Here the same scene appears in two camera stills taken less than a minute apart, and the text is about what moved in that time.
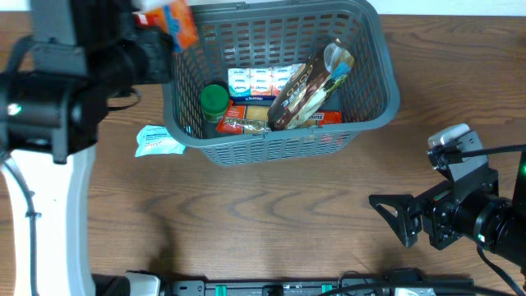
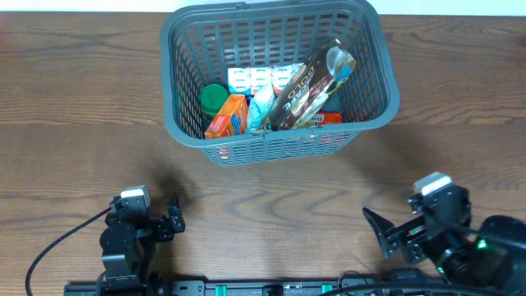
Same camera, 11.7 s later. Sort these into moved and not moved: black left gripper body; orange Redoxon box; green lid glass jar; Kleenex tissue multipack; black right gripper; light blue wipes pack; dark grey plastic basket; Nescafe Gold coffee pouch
Moved: orange Redoxon box; black left gripper body; black right gripper; light blue wipes pack
Not moved: Kleenex tissue multipack; dark grey plastic basket; green lid glass jar; Nescafe Gold coffee pouch
